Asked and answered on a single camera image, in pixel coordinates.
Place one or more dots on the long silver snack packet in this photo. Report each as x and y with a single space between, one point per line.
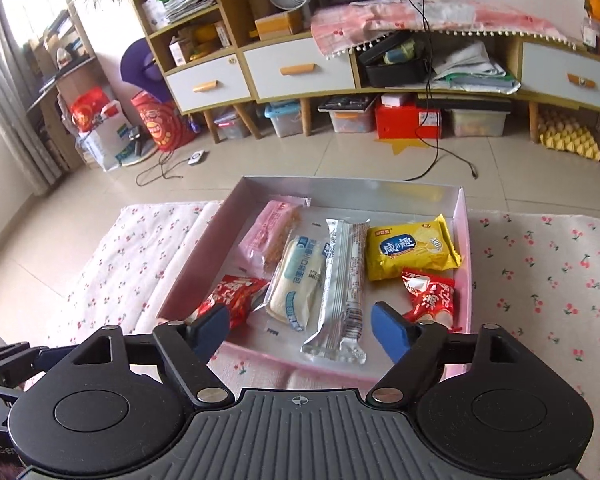
340 285

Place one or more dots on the pink snack packet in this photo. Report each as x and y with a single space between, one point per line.
267 230

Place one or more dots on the pile of papers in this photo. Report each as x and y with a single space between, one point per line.
470 65

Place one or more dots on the blue lid storage bin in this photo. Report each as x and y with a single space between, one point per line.
285 120

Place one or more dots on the yellow object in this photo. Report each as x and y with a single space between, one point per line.
205 40

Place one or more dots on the cherry print tablecloth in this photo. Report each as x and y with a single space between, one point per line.
530 285

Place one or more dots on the small clear storage bin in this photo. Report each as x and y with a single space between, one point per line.
232 125

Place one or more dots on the orange cardboard box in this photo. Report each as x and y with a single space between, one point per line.
279 25

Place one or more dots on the small white box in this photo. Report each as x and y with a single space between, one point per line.
395 100

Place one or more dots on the grey curtain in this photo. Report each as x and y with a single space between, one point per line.
10 85

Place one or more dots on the red gift bag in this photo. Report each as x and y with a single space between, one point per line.
87 110

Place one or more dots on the white shopping bag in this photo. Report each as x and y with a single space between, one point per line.
105 145

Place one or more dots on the red printed bag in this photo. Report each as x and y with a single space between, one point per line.
160 125

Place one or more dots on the wooden shelf rack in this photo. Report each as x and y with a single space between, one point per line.
65 75

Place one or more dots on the purple fabric cover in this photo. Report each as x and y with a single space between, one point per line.
137 62

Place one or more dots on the yellow egg tray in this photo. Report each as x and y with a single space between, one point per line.
570 135

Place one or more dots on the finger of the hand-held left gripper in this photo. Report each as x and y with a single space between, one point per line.
10 362

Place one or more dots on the low wooden tv cabinet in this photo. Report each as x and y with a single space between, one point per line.
533 120

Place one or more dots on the wooden shelf cabinet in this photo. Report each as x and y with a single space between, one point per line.
232 5

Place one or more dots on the yellow star sticker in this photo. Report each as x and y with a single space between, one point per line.
402 147

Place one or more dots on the red candy packet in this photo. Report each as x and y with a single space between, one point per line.
235 295
425 295

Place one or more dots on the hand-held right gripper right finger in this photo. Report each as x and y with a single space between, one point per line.
392 332

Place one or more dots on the red box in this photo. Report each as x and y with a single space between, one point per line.
405 122

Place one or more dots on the yellow biscuit packet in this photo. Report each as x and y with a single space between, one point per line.
410 250

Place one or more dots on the pink cherry cloth with pompoms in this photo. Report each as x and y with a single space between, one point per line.
430 15

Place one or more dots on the white carton box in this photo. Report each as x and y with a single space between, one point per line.
179 52

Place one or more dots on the black open case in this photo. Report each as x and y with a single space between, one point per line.
395 72

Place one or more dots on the brown cardboard box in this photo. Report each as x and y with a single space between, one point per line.
222 35

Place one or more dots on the pink cardboard box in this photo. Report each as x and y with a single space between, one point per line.
340 200

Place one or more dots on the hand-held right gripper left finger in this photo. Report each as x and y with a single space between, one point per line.
210 330

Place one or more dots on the wide clear storage bin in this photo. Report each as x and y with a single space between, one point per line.
475 122

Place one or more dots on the glass jar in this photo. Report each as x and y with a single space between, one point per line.
591 32

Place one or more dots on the clear white bread packet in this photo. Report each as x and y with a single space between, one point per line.
295 285

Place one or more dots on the black flat box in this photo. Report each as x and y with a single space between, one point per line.
345 102

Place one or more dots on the white round floor base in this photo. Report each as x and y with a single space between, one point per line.
137 152

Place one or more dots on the stack of papers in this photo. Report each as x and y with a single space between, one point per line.
180 2

